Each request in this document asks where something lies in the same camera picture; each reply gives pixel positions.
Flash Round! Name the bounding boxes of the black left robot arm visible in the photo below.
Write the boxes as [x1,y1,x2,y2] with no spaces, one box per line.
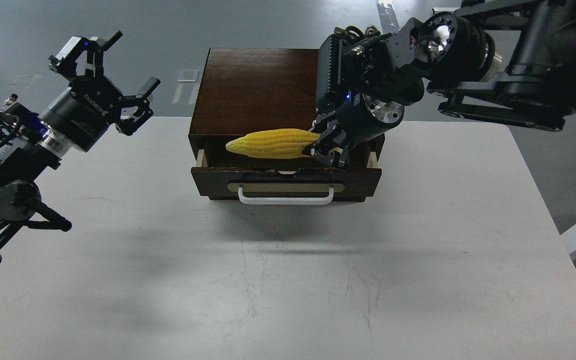
[0,30,160,264]

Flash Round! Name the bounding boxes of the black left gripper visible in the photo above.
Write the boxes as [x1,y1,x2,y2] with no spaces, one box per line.
[39,30,161,152]

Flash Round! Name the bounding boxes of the yellow corn cob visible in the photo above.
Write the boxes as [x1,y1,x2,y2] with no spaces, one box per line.
[225,129,321,159]

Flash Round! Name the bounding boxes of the wooden drawer with white handle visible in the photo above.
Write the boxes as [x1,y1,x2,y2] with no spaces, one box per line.
[190,136,385,202]

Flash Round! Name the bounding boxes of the dark wooden drawer cabinet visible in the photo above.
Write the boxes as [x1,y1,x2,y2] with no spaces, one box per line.
[188,48,386,161]

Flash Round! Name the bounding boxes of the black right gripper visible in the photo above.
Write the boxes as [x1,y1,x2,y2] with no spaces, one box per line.
[302,93,405,171]

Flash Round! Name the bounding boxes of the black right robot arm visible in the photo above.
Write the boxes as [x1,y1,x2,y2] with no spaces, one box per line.
[302,0,576,171]

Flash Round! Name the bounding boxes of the white table leg base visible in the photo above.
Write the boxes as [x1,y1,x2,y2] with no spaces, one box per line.
[432,7,460,14]

